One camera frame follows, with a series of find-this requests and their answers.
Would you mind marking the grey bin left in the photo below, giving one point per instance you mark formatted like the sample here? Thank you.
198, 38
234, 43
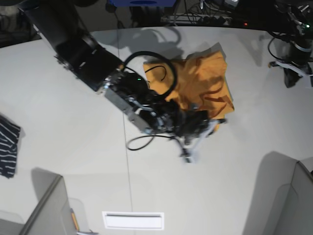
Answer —
54, 214

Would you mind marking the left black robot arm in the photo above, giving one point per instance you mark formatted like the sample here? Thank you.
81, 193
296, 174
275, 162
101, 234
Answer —
296, 64

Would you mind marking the grey bin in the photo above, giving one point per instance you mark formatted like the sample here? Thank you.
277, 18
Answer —
54, 214
282, 201

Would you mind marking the power strip with cables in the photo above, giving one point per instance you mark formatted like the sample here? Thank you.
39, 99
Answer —
197, 19

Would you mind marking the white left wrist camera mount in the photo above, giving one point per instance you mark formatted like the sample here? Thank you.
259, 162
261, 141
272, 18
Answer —
305, 71

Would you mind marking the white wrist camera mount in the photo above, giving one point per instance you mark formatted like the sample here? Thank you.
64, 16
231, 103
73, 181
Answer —
305, 71
189, 150

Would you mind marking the navy white striped garment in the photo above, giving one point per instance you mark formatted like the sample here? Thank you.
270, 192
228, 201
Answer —
9, 139

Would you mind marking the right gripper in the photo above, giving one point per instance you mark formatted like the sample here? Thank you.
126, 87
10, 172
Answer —
191, 124

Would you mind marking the white label plate on table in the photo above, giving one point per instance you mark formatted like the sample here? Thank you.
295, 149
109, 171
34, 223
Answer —
133, 220

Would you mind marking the orange yellow T-shirt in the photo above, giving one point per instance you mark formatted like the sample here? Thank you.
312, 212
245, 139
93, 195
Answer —
201, 81

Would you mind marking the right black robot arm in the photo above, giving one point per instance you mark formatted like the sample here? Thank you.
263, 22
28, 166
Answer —
152, 113

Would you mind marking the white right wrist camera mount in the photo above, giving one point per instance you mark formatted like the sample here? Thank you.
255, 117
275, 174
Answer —
189, 150

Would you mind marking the grey bin right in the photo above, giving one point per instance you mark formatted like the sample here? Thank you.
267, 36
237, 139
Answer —
282, 201

